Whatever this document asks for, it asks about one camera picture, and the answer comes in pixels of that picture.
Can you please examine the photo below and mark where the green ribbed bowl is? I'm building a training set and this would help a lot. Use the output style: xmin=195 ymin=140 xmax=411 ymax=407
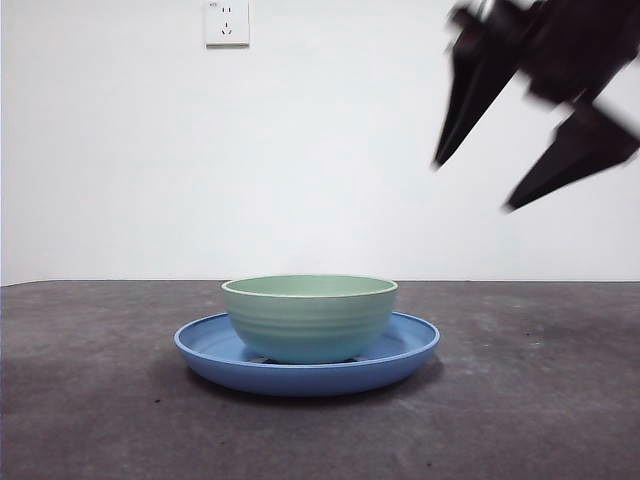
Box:
xmin=221 ymin=273 xmax=400 ymax=365

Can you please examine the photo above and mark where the blue round plate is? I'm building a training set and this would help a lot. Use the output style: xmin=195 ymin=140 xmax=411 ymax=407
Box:
xmin=173 ymin=310 xmax=441 ymax=399

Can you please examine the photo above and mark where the white wall socket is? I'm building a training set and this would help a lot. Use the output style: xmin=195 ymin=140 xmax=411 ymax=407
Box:
xmin=204 ymin=0 xmax=251 ymax=50

